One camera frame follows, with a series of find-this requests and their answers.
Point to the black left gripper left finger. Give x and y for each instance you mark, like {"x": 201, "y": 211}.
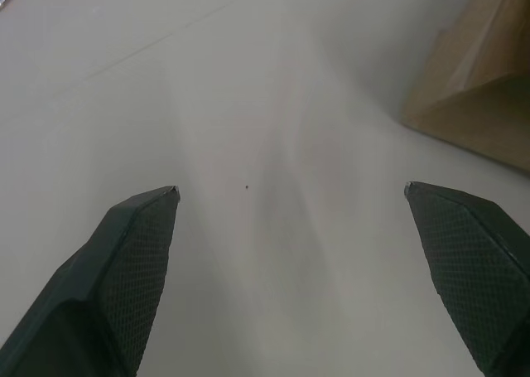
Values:
{"x": 124, "y": 277}

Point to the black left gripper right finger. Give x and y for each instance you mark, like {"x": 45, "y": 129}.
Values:
{"x": 468, "y": 269}

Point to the brown paper bag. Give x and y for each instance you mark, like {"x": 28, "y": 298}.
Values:
{"x": 476, "y": 78}

